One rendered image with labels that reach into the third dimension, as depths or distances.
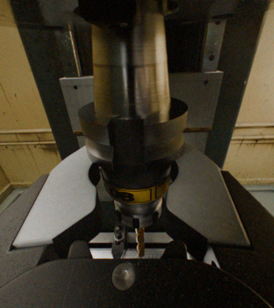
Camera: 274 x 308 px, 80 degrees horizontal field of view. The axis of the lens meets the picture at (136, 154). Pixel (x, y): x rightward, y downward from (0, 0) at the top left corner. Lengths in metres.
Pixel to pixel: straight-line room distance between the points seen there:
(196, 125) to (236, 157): 0.71
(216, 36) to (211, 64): 0.06
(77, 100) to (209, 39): 0.41
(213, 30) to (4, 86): 1.02
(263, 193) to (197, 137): 0.97
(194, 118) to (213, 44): 0.20
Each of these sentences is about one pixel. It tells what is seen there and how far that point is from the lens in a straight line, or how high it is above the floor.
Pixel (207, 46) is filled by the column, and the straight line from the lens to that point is 0.56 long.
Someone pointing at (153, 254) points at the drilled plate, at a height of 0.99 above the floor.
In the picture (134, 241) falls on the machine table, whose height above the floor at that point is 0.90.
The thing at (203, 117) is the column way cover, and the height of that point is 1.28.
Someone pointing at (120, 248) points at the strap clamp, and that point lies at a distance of 0.53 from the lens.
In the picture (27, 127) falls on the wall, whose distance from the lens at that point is 1.21.
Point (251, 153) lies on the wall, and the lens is 1.30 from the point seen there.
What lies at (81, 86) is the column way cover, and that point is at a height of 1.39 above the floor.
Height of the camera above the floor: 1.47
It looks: 32 degrees down
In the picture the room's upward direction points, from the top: 3 degrees counter-clockwise
